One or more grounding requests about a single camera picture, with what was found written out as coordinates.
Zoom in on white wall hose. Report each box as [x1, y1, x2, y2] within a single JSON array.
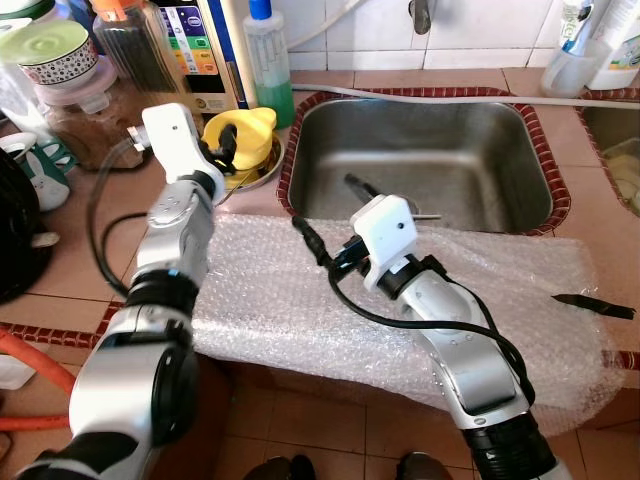
[[285, 0, 373, 56]]

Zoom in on orange gas hose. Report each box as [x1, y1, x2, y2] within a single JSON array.
[[0, 330, 81, 433]]

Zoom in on steel tap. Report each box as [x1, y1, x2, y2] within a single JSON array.
[[408, 0, 433, 36]]

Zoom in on white rabbit mug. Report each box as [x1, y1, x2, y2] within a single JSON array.
[[0, 132, 73, 213]]

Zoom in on small steel sink basin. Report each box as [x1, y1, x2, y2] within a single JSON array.
[[582, 100, 640, 216]]

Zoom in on green dish soap bottle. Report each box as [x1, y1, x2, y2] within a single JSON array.
[[243, 0, 297, 129]]

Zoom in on bubble wrap sheet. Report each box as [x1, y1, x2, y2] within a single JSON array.
[[190, 212, 626, 436]]

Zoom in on green-lidded patterned tin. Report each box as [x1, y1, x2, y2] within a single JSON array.
[[10, 20, 101, 89]]

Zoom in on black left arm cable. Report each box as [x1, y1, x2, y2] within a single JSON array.
[[85, 135, 151, 301]]

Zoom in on orange-lidded glass jar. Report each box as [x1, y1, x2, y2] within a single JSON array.
[[90, 0, 186, 101]]

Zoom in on yellow plastic cup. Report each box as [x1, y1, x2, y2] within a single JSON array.
[[202, 107, 278, 173]]

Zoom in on black knife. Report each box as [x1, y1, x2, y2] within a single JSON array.
[[550, 292, 637, 321]]

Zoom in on steel bowl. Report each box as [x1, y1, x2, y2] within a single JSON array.
[[215, 130, 286, 196]]

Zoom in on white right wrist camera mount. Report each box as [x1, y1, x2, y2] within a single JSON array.
[[350, 195, 421, 293]]

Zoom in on blue white tube bottle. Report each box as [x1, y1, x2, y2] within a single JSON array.
[[560, 0, 596, 56]]

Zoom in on black round appliance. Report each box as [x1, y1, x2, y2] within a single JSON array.
[[0, 148, 53, 306]]

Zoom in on plastic jar brown contents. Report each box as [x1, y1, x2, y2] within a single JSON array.
[[40, 70, 151, 171]]

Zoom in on clear plastic container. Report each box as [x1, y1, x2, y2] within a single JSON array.
[[603, 138, 640, 206]]

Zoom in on black left robot foot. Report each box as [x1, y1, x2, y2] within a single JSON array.
[[243, 455, 317, 480]]

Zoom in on white detergent bottle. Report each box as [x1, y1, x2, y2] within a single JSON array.
[[590, 0, 640, 91]]

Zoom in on black right robot foot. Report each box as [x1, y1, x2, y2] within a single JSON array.
[[397, 452, 448, 480]]

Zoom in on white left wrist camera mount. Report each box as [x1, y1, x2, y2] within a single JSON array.
[[140, 103, 201, 186]]

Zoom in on clear plastic cup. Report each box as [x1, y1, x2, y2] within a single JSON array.
[[540, 38, 613, 99]]

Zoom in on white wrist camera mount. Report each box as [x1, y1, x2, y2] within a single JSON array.
[[140, 103, 201, 186], [350, 195, 421, 293]]

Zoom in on white water purifier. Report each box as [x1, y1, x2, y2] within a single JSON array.
[[150, 0, 263, 116]]

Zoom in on black robot foot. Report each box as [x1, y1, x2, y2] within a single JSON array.
[[243, 455, 317, 480], [397, 452, 448, 480]]

